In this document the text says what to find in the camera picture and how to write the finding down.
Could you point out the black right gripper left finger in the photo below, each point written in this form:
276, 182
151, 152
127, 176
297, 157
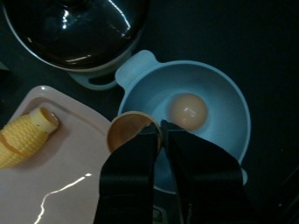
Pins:
125, 180

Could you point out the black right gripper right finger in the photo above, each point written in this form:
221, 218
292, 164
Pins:
205, 180

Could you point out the brown egg shell half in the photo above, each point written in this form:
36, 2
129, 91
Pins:
125, 128

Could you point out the beige toy egg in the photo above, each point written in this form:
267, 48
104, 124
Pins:
188, 111

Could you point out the pink plastic tray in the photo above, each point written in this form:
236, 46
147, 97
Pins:
57, 175

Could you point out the yellow toy corn cob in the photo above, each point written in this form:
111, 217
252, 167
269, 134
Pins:
23, 140

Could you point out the pot with dark glass lid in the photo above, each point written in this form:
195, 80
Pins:
77, 32

